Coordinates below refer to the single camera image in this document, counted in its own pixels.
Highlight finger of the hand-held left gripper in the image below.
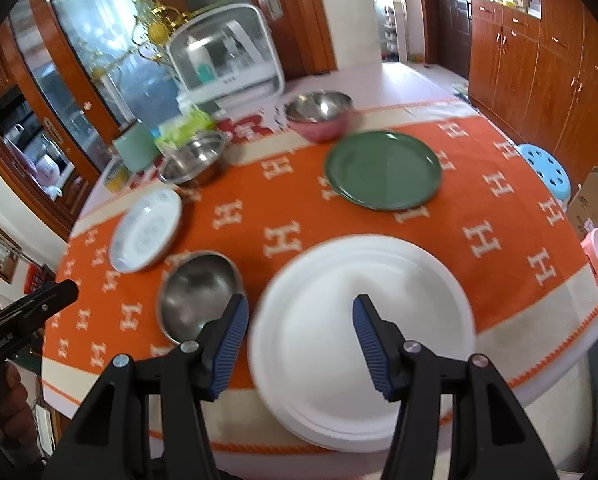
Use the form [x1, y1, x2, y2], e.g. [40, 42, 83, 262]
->
[9, 279, 79, 318]

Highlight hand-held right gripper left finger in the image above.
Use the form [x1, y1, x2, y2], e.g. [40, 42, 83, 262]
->
[54, 294, 250, 480]

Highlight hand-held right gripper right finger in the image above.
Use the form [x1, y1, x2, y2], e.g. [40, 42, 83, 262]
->
[351, 294, 560, 480]

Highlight small round steel bowl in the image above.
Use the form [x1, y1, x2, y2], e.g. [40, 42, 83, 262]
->
[156, 252, 245, 346]

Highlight large white plate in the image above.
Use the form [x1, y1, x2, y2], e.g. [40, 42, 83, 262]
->
[248, 236, 477, 453]

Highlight patterned white plate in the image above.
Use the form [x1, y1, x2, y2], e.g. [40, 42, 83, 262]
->
[108, 188, 183, 274]

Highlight green plate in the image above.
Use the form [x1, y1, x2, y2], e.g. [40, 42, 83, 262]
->
[325, 130, 442, 211]

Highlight large flat-bottomed steel bowl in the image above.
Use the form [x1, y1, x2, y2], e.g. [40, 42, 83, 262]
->
[157, 131, 230, 187]

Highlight pink steel-lined bowl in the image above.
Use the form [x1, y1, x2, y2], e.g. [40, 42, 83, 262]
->
[283, 90, 355, 143]

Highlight person's left hand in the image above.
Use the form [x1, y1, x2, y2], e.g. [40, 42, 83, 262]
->
[0, 360, 36, 461]

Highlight red crate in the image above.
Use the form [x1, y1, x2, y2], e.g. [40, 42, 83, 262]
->
[23, 265, 55, 296]

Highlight yellow food container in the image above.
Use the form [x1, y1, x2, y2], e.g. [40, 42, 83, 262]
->
[103, 162, 130, 193]

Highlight orange patterned blanket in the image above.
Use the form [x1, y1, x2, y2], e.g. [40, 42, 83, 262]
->
[40, 100, 598, 453]

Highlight mint green canister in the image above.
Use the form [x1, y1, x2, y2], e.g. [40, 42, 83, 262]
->
[112, 122, 157, 173]

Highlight green tissue pack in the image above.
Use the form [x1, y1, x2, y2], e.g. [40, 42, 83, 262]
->
[154, 110, 217, 153]

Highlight blue plastic stool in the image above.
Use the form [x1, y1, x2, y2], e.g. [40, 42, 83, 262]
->
[516, 143, 572, 201]

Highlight cardboard box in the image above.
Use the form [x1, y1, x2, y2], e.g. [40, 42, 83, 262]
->
[566, 162, 598, 241]

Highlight wooden glass display cabinet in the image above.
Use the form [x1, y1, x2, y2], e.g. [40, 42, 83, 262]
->
[0, 0, 180, 241]

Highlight gold ornament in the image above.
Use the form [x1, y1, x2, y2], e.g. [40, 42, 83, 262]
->
[129, 0, 180, 61]

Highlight white countertop sterilizer cabinet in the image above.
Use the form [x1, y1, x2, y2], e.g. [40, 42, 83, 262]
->
[166, 4, 286, 106]

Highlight wooden door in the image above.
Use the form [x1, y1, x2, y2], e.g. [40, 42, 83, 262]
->
[236, 0, 340, 81]

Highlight dark entrance door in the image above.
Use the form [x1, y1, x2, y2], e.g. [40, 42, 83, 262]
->
[419, 0, 474, 78]

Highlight wooden wall cabinets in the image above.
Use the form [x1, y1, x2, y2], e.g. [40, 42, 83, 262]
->
[469, 0, 598, 181]

